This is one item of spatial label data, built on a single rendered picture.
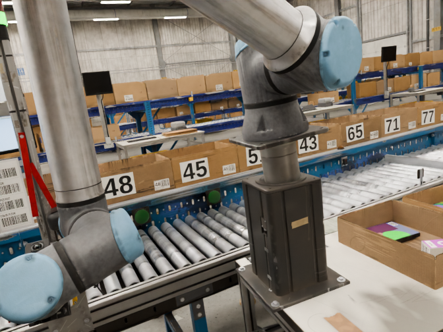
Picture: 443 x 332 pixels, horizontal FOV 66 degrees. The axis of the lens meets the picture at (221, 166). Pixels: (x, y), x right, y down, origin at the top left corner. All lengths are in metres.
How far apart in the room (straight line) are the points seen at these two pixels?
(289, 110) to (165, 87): 5.64
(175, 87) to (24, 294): 6.12
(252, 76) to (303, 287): 0.62
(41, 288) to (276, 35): 0.59
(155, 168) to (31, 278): 1.27
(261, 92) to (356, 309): 0.62
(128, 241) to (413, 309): 0.75
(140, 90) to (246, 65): 5.50
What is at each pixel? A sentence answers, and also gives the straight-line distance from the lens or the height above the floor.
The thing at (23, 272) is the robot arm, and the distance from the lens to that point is 0.56.
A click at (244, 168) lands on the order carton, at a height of 0.91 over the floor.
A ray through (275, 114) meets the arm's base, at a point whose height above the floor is 1.27.
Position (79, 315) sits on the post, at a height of 0.73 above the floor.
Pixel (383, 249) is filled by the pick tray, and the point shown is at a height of 0.80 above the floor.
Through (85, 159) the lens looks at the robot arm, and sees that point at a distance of 0.67.
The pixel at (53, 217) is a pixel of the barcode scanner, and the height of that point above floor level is 1.07.
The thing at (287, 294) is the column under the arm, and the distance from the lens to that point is 1.06.
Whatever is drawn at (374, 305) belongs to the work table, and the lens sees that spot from 1.05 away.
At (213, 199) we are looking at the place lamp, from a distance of 1.82.
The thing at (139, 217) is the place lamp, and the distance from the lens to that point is 1.71.
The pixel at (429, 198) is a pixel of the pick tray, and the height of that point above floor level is 0.81.
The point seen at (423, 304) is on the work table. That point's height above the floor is 0.75.
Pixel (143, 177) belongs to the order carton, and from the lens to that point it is 1.75.
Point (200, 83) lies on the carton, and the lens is 6.74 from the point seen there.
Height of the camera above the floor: 1.35
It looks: 12 degrees down
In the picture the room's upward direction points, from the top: 7 degrees counter-clockwise
